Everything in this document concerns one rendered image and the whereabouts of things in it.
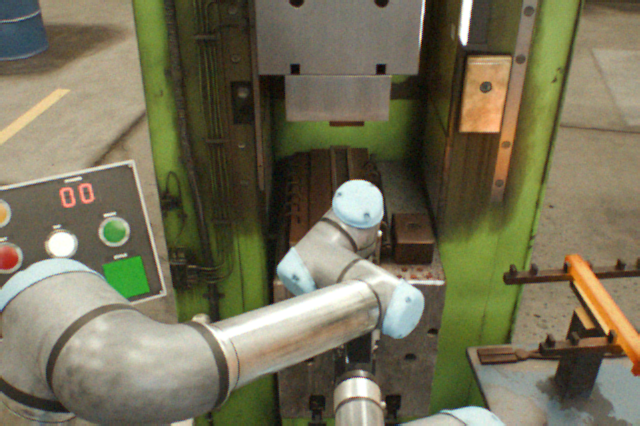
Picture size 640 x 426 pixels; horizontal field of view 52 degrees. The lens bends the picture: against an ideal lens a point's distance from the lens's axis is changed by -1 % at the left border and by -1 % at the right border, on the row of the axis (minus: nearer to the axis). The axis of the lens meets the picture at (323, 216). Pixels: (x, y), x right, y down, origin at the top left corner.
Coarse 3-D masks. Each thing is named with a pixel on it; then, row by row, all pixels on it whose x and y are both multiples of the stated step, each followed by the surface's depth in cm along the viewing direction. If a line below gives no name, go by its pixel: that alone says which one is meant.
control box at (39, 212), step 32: (128, 160) 130; (0, 192) 121; (32, 192) 123; (64, 192) 125; (96, 192) 127; (128, 192) 130; (0, 224) 121; (32, 224) 123; (64, 224) 125; (96, 224) 127; (128, 224) 130; (32, 256) 123; (64, 256) 125; (96, 256) 127; (128, 256) 130; (0, 288) 121; (160, 288) 132
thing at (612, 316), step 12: (576, 264) 139; (576, 276) 137; (588, 276) 135; (588, 288) 132; (600, 288) 132; (600, 300) 129; (612, 300) 129; (600, 312) 128; (612, 312) 126; (612, 324) 124; (624, 324) 123; (624, 336) 120; (636, 336) 120; (624, 348) 120; (636, 348) 118; (636, 360) 115; (636, 372) 116
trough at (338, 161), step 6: (336, 150) 177; (342, 150) 177; (336, 156) 176; (342, 156) 176; (336, 162) 173; (342, 162) 173; (336, 168) 171; (342, 168) 171; (336, 174) 168; (342, 174) 168; (348, 174) 166; (336, 180) 165; (342, 180) 166; (348, 180) 165; (336, 186) 163
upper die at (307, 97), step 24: (384, 72) 125; (288, 96) 126; (312, 96) 126; (336, 96) 126; (360, 96) 126; (384, 96) 126; (288, 120) 128; (312, 120) 128; (336, 120) 129; (360, 120) 129; (384, 120) 129
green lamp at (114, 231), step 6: (108, 222) 128; (114, 222) 128; (120, 222) 129; (108, 228) 128; (114, 228) 128; (120, 228) 129; (108, 234) 128; (114, 234) 128; (120, 234) 129; (108, 240) 128; (114, 240) 128; (120, 240) 129
